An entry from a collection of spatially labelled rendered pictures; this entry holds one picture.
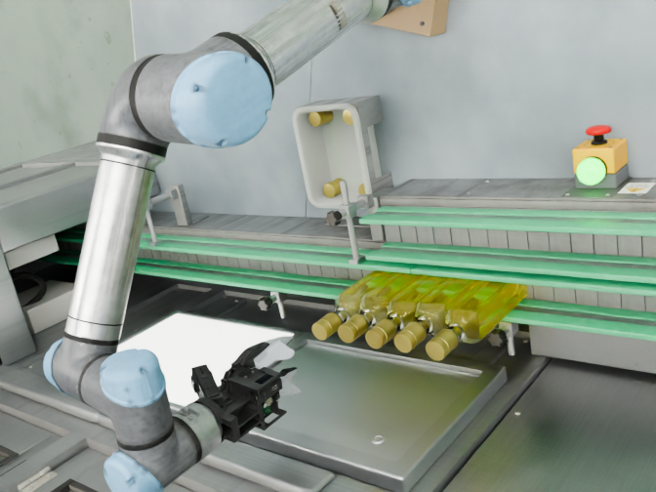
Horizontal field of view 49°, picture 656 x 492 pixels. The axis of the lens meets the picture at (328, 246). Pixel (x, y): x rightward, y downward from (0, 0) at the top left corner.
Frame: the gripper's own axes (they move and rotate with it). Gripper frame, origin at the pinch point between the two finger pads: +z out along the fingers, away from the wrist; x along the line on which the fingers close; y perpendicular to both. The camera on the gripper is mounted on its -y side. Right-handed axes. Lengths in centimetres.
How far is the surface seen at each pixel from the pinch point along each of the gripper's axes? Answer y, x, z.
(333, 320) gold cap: 1.2, 1.1, 11.8
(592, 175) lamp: 36, 22, 40
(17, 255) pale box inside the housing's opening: -100, -2, 9
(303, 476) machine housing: 11.5, -11.7, -11.6
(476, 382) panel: 23.9, -9.6, 20.5
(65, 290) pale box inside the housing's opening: -103, -18, 21
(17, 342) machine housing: -88, -18, -3
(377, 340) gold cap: 12.3, 1.4, 9.1
